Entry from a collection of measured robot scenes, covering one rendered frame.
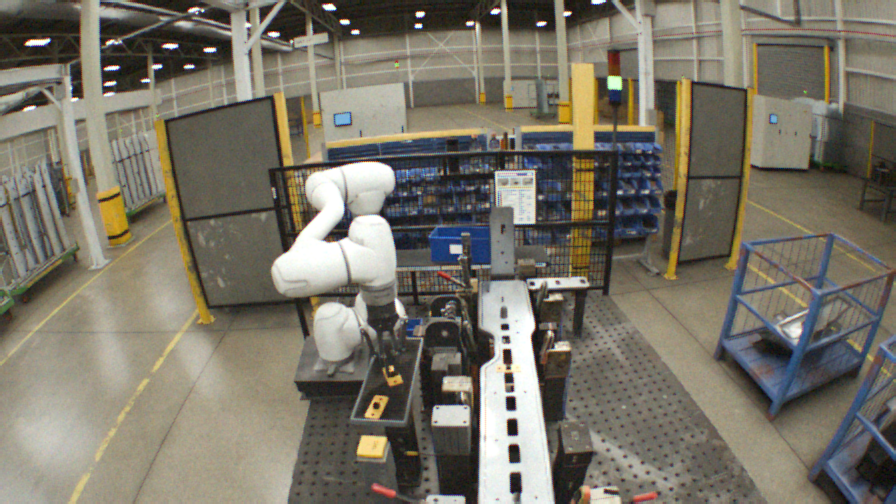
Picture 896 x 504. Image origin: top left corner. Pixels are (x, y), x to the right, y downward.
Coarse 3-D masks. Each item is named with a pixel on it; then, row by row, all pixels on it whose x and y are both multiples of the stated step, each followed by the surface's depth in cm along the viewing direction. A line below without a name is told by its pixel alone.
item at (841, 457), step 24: (864, 384) 119; (888, 384) 128; (888, 408) 114; (840, 432) 130; (864, 432) 141; (888, 432) 120; (840, 456) 136; (864, 456) 122; (888, 456) 105; (840, 480) 121; (864, 480) 112; (888, 480) 100
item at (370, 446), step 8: (368, 440) 91; (376, 440) 91; (384, 440) 91; (360, 448) 88; (368, 448) 88; (376, 448) 88; (384, 448) 89; (360, 456) 87; (368, 456) 87; (376, 456) 87
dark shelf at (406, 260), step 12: (396, 252) 231; (408, 252) 230; (420, 252) 229; (516, 252) 220; (528, 252) 219; (540, 252) 218; (396, 264) 216; (408, 264) 215; (420, 264) 214; (432, 264) 213; (444, 264) 212; (456, 264) 211; (480, 264) 210; (516, 264) 209; (540, 264) 208
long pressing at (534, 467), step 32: (480, 288) 192; (512, 288) 190; (480, 320) 167; (512, 320) 166; (512, 352) 146; (480, 384) 131; (480, 416) 117; (512, 416) 116; (480, 448) 105; (544, 448) 104; (480, 480) 95; (544, 480) 93
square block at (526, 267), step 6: (528, 258) 205; (522, 264) 199; (528, 264) 199; (534, 264) 199; (522, 270) 200; (528, 270) 200; (534, 270) 200; (522, 276) 202; (528, 276) 201; (534, 276) 201; (528, 288) 204
